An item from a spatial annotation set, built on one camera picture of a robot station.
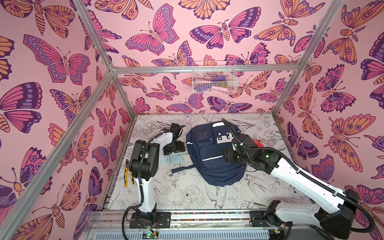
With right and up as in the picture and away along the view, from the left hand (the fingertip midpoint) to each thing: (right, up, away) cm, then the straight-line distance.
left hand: (178, 149), depth 99 cm
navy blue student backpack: (+18, +5, -3) cm, 19 cm away
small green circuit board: (-11, -37, -27) cm, 47 cm away
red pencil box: (+55, +4, +4) cm, 55 cm away
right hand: (+27, +3, -25) cm, 37 cm away
